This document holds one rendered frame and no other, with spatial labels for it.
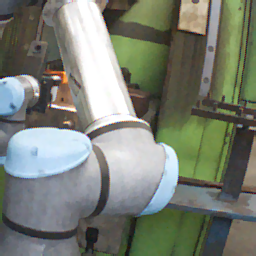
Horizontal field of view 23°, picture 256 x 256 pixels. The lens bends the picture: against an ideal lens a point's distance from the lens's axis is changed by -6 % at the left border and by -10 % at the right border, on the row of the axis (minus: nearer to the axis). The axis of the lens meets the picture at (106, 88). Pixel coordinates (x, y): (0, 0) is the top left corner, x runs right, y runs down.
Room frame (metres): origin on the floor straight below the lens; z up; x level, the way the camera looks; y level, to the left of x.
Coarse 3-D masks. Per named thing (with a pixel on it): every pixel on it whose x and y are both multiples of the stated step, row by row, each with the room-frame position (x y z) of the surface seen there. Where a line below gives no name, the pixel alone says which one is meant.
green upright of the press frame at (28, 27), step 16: (32, 16) 2.10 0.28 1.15; (16, 32) 2.10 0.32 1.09; (32, 32) 2.10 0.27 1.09; (48, 32) 2.17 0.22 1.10; (0, 48) 2.11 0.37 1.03; (16, 48) 2.10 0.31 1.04; (0, 64) 2.11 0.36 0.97; (16, 64) 2.10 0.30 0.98; (48, 64) 2.24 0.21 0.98; (0, 176) 2.10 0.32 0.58; (0, 192) 2.10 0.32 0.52; (0, 208) 2.10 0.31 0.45; (0, 224) 2.10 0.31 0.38
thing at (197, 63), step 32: (224, 0) 1.98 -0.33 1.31; (192, 32) 1.99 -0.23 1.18; (224, 32) 1.98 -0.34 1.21; (192, 64) 1.99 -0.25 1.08; (224, 64) 1.97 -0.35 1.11; (192, 96) 1.98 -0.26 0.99; (160, 128) 2.00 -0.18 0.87; (192, 128) 1.98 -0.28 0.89; (224, 128) 1.97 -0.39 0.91; (192, 160) 1.98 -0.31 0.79; (224, 160) 1.96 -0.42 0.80; (160, 224) 1.99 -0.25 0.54; (192, 224) 1.97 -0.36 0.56
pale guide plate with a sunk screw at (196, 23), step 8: (184, 0) 1.98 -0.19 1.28; (192, 0) 1.98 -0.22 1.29; (200, 0) 1.97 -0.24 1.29; (208, 0) 1.97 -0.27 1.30; (184, 8) 1.98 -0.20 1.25; (192, 8) 1.97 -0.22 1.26; (200, 8) 1.97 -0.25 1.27; (184, 16) 1.98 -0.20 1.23; (192, 16) 1.97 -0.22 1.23; (200, 16) 1.97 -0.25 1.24; (184, 24) 1.98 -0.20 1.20; (192, 24) 1.97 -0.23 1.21; (200, 24) 1.97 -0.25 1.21; (200, 32) 1.97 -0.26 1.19
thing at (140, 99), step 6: (132, 90) 1.96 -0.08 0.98; (138, 90) 1.97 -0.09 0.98; (132, 96) 1.88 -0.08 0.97; (138, 96) 1.88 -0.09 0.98; (144, 96) 1.88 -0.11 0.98; (132, 102) 1.88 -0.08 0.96; (138, 102) 1.88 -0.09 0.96; (144, 102) 1.88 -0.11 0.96; (138, 108) 1.88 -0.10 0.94; (144, 108) 1.90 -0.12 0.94; (138, 114) 1.87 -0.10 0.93; (144, 114) 1.92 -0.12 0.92
